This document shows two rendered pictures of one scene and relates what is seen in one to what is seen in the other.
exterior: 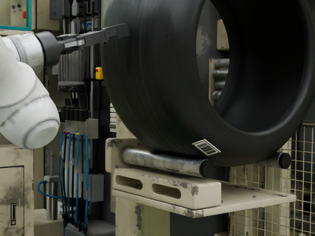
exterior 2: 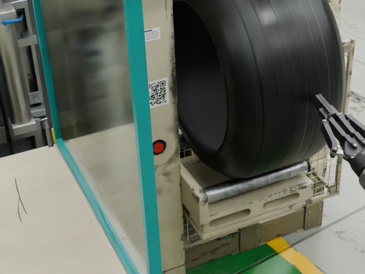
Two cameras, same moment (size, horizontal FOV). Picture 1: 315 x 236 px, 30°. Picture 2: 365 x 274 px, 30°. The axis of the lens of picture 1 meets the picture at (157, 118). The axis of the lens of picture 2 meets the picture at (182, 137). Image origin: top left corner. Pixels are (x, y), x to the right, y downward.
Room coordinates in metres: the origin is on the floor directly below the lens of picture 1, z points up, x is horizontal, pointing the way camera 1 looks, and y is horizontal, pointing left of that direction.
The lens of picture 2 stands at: (1.35, 1.53, 2.04)
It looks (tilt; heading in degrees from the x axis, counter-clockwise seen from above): 33 degrees down; 284
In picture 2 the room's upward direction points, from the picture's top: 3 degrees counter-clockwise
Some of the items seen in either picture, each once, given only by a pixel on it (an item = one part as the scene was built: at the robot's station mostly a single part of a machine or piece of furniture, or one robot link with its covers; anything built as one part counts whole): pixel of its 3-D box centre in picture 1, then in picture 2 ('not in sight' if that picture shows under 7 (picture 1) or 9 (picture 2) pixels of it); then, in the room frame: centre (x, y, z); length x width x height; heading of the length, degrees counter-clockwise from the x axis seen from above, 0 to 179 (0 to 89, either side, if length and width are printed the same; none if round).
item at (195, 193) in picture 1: (162, 185); (252, 199); (1.54, -0.02, 0.84); 0.36 x 0.09 x 0.06; 37
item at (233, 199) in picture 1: (202, 194); (229, 184); (1.63, -0.13, 0.80); 0.37 x 0.36 x 0.02; 127
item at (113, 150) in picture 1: (163, 151); (174, 172); (1.77, -0.02, 0.90); 0.40 x 0.03 x 0.10; 127
